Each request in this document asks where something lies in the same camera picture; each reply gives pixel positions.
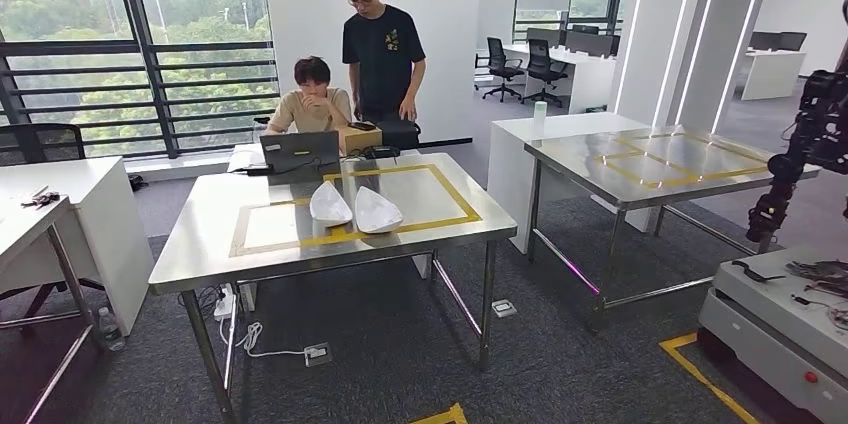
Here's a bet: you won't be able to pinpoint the person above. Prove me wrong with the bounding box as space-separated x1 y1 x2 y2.
341 0 427 124
264 55 354 136

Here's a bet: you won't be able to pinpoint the small dark hand tools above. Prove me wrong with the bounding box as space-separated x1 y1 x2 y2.
19 189 62 210

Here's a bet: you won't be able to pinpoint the clear plastic bottle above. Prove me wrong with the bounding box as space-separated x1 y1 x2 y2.
97 306 128 353

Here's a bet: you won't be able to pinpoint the cardboard box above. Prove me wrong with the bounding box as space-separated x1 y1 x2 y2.
337 124 384 156

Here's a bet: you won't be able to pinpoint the steel workbench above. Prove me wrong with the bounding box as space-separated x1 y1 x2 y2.
524 124 823 316
147 152 519 422

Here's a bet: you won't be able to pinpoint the spare black robot hand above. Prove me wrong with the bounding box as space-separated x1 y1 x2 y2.
784 259 848 296

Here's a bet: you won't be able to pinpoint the white curved car part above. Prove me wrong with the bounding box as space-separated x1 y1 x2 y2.
309 180 354 228
354 186 404 235

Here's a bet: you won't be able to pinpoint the white power strip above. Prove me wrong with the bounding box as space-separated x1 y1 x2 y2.
213 283 239 324

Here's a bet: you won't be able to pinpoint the white cable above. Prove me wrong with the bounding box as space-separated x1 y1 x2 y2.
218 320 310 361

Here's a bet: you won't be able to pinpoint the black cable piece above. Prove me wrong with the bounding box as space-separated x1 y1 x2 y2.
731 260 786 284

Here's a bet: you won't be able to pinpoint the grey laptop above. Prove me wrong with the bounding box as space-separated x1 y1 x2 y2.
259 130 341 175

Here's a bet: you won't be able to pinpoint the black carry case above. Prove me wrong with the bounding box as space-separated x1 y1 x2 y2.
376 119 422 151

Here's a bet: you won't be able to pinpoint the black office chair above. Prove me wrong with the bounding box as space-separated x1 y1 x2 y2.
519 38 570 108
474 36 525 103
0 122 87 168

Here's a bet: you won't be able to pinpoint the black window railing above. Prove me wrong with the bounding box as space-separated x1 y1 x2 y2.
0 0 280 161

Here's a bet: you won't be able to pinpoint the long white desk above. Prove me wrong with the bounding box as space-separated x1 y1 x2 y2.
474 43 617 114

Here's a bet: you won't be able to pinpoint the dark computer monitors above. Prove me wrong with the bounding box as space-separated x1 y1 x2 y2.
748 30 808 53

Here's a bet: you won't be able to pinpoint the steel frame table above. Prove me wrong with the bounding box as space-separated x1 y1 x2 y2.
0 197 109 424

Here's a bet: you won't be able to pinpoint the grey wheeled humanoid robot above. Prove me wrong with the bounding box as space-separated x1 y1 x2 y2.
698 0 848 424

